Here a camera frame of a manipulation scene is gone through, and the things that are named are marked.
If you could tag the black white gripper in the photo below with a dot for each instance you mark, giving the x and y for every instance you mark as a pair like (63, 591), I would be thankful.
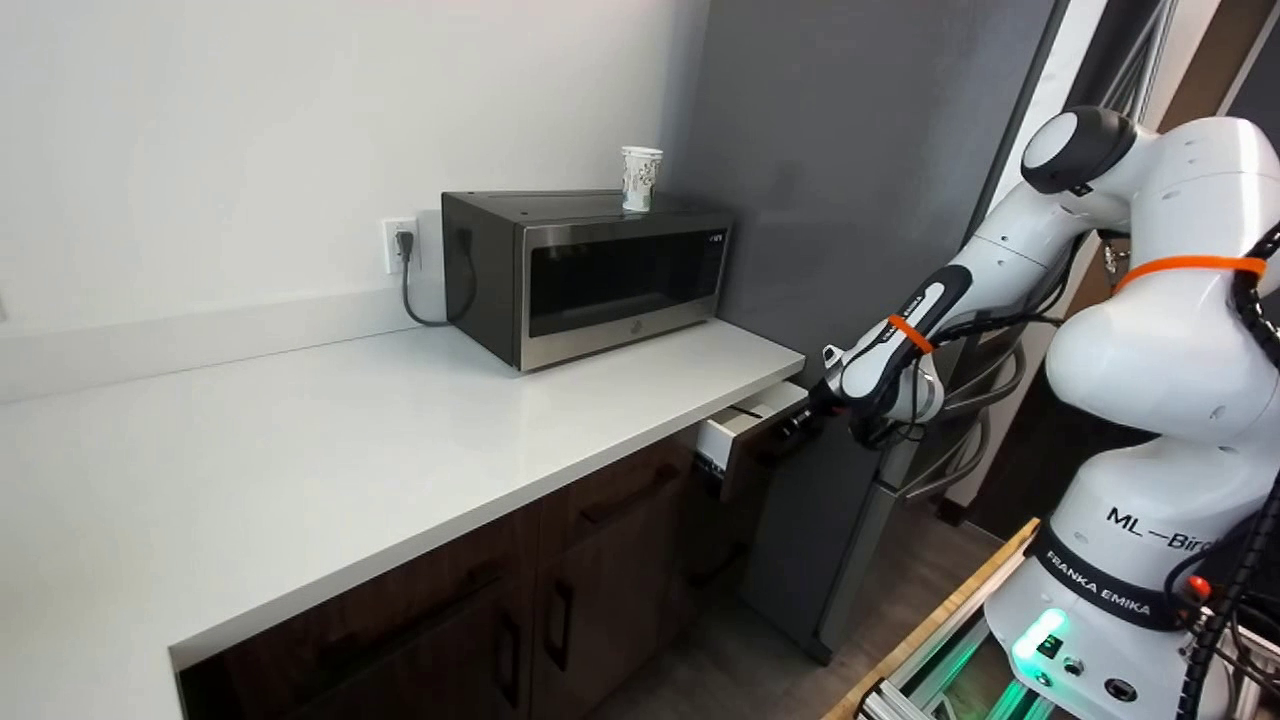
(879, 384)

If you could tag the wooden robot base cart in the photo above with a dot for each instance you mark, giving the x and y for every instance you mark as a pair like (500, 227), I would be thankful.
(948, 664)

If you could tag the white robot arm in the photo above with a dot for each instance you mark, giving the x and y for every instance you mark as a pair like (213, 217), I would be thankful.
(1101, 618)

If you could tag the white paper cup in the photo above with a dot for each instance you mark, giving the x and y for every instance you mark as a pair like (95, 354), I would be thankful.
(641, 166)

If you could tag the stainless steel microwave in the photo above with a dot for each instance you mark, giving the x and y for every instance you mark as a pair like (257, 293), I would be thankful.
(550, 279)

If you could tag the dark wood lower cabinet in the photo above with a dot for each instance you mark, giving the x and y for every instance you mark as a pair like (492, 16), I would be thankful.
(423, 642)

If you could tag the black cabinet door handle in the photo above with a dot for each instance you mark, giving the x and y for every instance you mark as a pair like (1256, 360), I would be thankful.
(509, 658)
(556, 626)

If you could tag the white wall power outlet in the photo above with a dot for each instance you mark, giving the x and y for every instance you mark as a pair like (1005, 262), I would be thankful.
(409, 240)

